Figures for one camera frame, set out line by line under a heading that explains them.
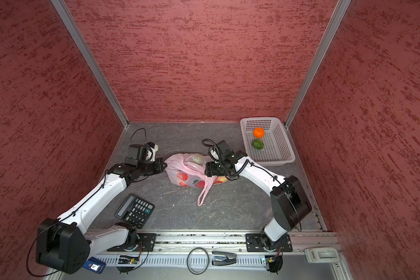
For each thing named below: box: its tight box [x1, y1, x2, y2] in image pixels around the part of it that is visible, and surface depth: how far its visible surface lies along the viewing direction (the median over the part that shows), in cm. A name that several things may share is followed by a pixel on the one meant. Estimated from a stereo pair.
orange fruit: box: [253, 127, 266, 139], surface depth 112 cm
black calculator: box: [114, 193, 156, 230], surface depth 83 cm
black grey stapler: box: [211, 250, 237, 266], surface depth 70 cm
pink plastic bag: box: [164, 152, 228, 206], surface depth 86 cm
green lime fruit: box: [252, 138, 265, 150], surface depth 106 cm
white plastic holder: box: [304, 247, 341, 264], surface depth 71 cm
